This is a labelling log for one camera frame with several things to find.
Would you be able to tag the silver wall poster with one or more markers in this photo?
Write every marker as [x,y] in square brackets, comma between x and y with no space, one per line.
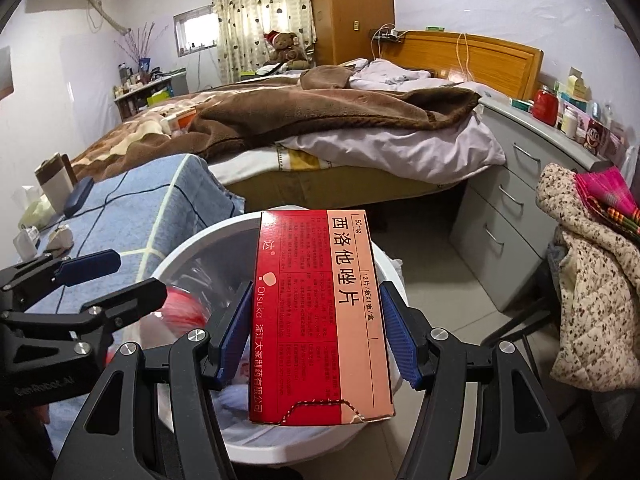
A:
[5,72]

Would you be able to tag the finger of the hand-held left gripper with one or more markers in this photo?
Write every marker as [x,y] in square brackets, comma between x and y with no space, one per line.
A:
[90,265]
[130,297]

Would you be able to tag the small window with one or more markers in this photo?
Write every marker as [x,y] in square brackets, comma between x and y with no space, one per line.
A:
[197,30]

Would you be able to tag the wooden bed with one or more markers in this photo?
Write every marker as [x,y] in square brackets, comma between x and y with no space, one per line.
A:
[500,60]

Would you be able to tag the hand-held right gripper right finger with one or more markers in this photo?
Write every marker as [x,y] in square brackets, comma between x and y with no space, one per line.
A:
[400,337]

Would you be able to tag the brown fleece blanket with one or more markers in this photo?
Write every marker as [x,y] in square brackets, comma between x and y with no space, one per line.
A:
[300,115]

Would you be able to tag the red cartoon face box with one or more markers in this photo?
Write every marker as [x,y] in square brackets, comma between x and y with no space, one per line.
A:
[595,137]

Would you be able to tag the white trash bin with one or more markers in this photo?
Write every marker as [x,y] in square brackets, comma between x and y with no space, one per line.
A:
[210,240]

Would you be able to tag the bare decorative branches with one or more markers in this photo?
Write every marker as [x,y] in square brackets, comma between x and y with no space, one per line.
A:
[145,45]

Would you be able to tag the power strip with plugs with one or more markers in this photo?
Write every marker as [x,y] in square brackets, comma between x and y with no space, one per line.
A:
[390,35]

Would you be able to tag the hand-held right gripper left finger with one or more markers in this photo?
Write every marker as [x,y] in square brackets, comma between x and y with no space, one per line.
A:
[235,332]

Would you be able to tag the brown teddy bear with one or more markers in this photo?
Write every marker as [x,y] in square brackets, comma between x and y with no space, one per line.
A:
[285,47]

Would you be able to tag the green and white flat box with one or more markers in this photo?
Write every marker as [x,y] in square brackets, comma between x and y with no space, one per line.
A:
[521,104]

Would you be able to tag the pink plaid cloth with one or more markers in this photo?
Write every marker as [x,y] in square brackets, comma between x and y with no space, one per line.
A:
[605,190]

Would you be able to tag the dark blue glasses case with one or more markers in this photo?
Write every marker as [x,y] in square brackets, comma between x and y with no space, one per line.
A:
[77,197]

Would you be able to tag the red jar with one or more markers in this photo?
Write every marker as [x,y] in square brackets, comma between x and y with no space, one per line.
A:
[545,107]

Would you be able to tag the beige tumbler with brown band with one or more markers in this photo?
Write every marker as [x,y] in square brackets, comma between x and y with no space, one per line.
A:
[55,185]

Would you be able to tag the pale pink duvet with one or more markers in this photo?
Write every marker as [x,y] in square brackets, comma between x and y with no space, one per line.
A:
[400,150]

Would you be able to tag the pale green carton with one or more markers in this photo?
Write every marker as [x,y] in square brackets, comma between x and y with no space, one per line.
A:
[577,85]

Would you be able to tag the air conditioner pipe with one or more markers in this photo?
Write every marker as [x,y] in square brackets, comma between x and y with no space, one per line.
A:
[107,15]

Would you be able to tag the heart print curtain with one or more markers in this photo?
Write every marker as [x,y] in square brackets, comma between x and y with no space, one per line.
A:
[260,0]

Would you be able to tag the black chair frame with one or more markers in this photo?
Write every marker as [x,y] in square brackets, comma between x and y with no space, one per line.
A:
[525,321]

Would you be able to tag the grey drawer dresser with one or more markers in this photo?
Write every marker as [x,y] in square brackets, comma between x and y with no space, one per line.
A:
[500,220]

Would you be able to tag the wooden wardrobe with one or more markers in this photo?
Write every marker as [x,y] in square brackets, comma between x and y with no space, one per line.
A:
[350,0]

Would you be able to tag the orange and white box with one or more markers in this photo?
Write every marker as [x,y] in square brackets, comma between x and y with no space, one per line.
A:
[186,119]

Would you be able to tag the blue checked tablecloth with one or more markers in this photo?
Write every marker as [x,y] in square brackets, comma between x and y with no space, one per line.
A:
[150,195]

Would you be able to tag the white jar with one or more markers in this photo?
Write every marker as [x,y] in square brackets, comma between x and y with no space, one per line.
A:
[569,125]

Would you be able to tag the red medicine box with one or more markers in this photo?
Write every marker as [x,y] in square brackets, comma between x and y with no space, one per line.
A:
[300,320]

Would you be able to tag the yellow patterned bed sheet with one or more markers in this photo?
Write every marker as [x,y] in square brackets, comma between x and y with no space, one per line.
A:
[250,165]

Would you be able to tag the cluttered shelf unit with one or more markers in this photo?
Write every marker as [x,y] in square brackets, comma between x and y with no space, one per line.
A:
[135,102]

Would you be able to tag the floral padded jacket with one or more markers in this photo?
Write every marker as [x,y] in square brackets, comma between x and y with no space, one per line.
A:
[590,285]

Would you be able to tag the green tissue pack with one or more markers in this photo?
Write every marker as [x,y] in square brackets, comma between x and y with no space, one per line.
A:
[35,212]

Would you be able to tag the plastic bottle with red label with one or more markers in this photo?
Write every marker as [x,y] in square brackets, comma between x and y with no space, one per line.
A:
[185,310]

